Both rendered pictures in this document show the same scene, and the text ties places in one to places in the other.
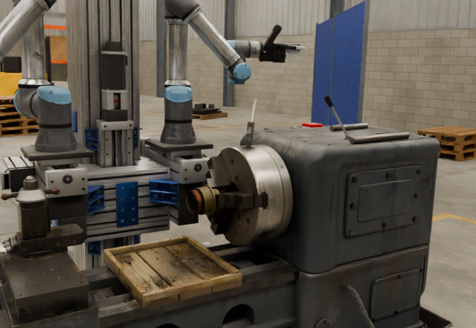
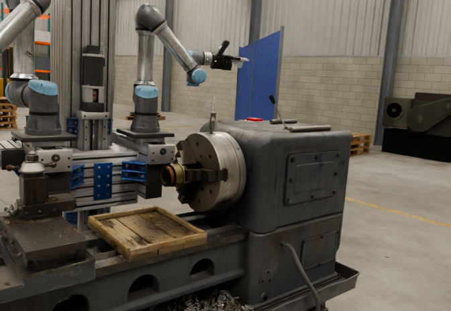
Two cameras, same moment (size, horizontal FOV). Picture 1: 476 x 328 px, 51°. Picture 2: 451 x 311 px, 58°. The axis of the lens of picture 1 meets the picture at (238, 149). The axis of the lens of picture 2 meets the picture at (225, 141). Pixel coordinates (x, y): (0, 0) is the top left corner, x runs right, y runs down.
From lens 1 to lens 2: 14 cm
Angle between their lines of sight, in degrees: 8
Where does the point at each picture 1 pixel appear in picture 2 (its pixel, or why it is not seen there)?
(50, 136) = (39, 121)
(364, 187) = (299, 166)
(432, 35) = (326, 61)
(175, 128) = (143, 119)
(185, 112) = (152, 107)
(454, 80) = (342, 96)
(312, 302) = (259, 256)
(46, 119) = (36, 107)
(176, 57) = (144, 62)
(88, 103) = (70, 96)
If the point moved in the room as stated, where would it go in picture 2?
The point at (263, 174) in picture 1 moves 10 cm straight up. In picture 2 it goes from (224, 154) to (226, 127)
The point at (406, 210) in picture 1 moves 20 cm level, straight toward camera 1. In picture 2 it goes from (329, 185) to (330, 197)
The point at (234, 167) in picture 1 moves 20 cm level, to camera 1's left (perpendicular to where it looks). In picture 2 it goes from (199, 148) to (147, 146)
